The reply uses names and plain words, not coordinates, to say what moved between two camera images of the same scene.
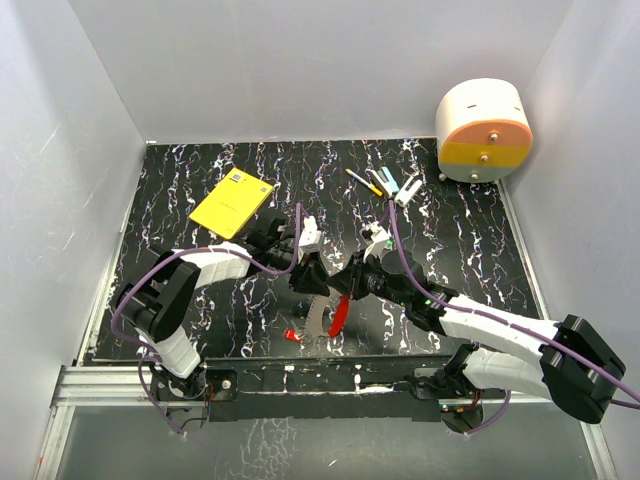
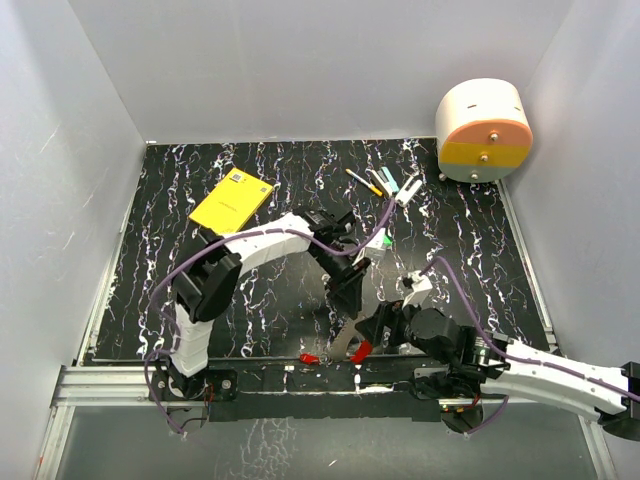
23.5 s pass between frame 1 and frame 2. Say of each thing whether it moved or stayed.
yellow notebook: stayed
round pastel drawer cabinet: stayed
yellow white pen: stayed
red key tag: moved
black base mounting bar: stayed
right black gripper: moved
